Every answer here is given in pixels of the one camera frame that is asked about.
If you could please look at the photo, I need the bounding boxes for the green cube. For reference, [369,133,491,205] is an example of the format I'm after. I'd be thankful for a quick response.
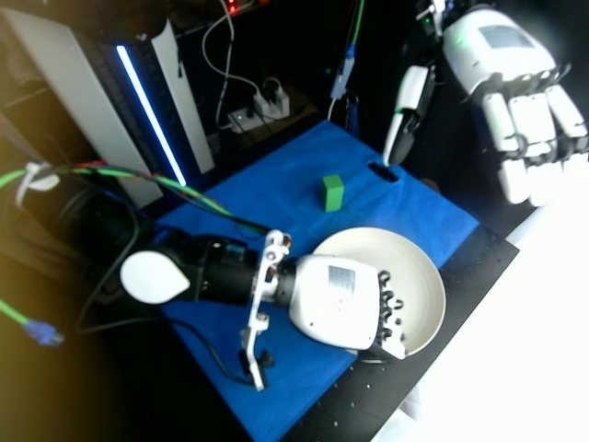
[320,173,346,214]

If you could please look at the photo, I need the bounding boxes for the white round plate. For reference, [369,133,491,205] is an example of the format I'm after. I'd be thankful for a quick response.
[312,227,447,359]

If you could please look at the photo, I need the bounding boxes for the white power strip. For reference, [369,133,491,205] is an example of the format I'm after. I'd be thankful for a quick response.
[227,76,292,134]

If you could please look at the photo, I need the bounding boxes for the blue cloth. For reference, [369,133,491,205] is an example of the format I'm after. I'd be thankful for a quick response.
[154,120,480,442]

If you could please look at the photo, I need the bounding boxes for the white tower with blue light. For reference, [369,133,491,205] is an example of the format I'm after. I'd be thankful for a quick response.
[0,6,216,209]

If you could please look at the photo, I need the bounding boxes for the green cable with blue plug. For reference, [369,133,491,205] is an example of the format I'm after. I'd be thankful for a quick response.
[0,297,66,348]
[329,0,366,101]

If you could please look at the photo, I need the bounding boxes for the white power cable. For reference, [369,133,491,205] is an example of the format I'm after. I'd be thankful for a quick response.
[201,0,266,133]

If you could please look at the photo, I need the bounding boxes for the red and black twisted cable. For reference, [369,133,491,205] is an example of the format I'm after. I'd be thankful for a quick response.
[73,159,271,234]

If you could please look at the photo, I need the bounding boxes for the white cable tie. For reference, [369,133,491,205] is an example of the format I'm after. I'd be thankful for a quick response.
[15,161,62,207]

